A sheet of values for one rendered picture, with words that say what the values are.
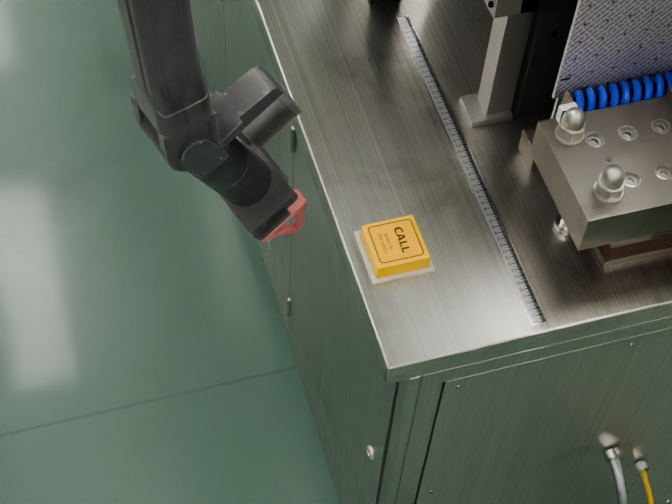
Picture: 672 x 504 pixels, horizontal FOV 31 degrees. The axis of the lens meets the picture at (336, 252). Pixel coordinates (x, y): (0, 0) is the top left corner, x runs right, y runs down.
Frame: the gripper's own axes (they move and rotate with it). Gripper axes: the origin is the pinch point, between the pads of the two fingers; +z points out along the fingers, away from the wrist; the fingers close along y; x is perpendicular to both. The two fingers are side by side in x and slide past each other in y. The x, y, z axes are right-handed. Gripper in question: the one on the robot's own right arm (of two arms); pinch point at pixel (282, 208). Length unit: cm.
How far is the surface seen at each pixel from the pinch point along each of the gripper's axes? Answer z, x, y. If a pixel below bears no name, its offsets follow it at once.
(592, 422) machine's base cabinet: 58, -9, -27
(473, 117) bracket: 29.5, -24.6, 8.0
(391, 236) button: 17.7, -6.4, -3.2
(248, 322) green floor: 101, 33, 45
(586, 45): 15.3, -39.5, -2.4
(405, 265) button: 17.8, -5.4, -7.4
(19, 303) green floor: 83, 66, 74
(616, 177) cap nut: 15.0, -31.0, -18.0
